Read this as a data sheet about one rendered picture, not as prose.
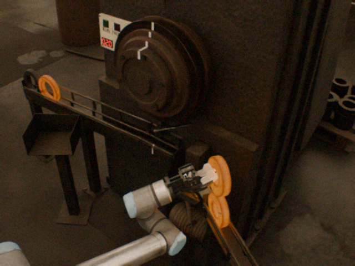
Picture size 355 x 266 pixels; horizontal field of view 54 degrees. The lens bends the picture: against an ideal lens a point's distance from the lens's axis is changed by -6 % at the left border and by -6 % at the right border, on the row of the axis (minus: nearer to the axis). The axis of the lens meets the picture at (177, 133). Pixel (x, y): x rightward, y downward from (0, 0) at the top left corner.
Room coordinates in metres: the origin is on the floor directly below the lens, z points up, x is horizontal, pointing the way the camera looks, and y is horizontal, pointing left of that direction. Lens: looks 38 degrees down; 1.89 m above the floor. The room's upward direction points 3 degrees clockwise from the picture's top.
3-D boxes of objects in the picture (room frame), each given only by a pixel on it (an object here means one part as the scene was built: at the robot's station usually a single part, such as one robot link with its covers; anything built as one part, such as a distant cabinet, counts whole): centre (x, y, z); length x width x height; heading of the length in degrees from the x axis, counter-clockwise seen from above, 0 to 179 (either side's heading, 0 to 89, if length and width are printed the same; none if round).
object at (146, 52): (1.33, 0.15, 1.11); 0.28 x 0.06 x 0.28; 55
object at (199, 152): (1.29, -0.10, 0.68); 0.11 x 0.08 x 0.24; 145
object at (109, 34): (1.70, 0.31, 1.15); 0.26 x 0.02 x 0.18; 55
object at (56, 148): (1.51, 0.67, 0.36); 0.26 x 0.20 x 0.72; 90
